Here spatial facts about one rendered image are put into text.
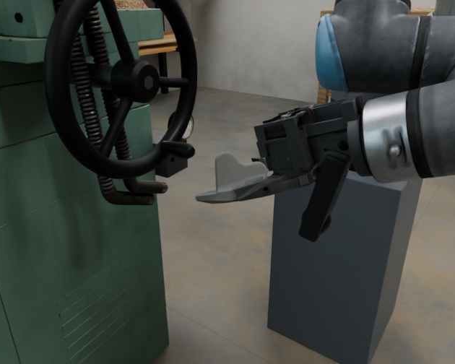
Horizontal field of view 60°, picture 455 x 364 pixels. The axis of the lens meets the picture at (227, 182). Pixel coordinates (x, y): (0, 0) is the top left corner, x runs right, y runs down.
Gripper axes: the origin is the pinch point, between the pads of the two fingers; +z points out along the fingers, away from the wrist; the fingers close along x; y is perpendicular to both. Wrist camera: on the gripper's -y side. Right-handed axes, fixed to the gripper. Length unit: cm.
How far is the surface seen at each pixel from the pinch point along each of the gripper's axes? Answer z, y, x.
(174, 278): 72, -47, -47
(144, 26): 24.7, 28.3, -22.5
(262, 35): 157, 46, -339
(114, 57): 26.5, 23.6, -13.3
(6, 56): 20.8, 24.8, 10.6
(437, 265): -4, -75, -104
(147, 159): 13.7, 5.4, -0.3
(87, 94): 16.3, 17.2, 4.1
